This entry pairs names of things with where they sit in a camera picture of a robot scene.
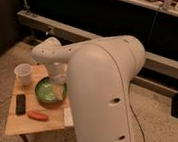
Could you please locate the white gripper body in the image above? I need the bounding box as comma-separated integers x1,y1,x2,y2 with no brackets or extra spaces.
47,62,68,85

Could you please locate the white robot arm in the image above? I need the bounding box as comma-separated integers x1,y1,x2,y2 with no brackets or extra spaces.
31,35,146,142

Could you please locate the green bowl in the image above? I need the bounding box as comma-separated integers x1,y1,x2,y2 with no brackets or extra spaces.
35,77,67,104

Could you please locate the white plastic cup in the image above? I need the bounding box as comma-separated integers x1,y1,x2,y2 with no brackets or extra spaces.
14,63,33,86

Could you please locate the small wooden table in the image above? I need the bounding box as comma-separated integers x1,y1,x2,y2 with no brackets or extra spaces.
5,65,73,142

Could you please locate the black remote control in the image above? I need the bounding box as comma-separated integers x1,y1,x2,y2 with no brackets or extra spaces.
15,94,26,115

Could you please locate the orange carrot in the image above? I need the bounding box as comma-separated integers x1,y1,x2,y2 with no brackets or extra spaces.
27,111,49,121

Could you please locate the wooden shelf ledge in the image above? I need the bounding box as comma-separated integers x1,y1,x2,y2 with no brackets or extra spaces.
17,10,178,79

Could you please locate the black power cable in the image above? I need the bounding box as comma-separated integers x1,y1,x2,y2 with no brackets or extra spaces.
124,103,157,142

